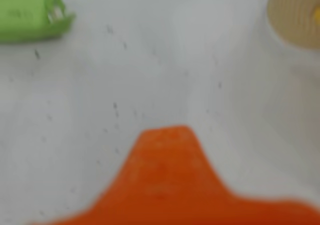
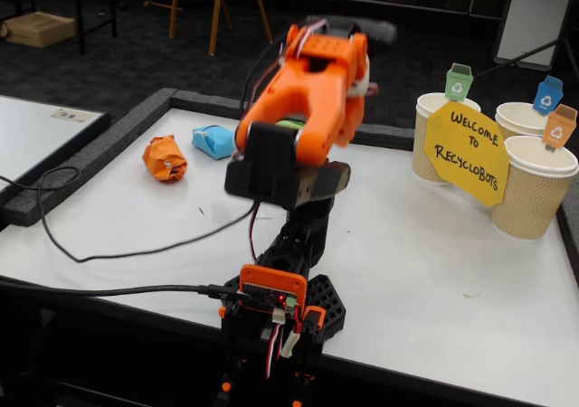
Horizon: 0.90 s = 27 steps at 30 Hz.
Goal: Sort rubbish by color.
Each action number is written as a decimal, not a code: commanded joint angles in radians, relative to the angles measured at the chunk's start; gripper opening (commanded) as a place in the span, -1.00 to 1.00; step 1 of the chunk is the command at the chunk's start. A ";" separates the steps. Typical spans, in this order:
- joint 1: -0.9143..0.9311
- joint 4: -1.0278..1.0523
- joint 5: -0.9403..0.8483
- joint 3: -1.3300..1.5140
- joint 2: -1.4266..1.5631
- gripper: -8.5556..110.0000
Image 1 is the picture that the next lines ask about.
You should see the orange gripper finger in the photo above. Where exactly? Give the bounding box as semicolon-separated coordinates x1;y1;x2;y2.
29;124;320;225

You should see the green paper parcel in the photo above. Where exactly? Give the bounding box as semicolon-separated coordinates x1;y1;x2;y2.
0;0;76;45

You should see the ribbed brown paper cup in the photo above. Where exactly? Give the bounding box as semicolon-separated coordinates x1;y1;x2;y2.
266;0;320;51

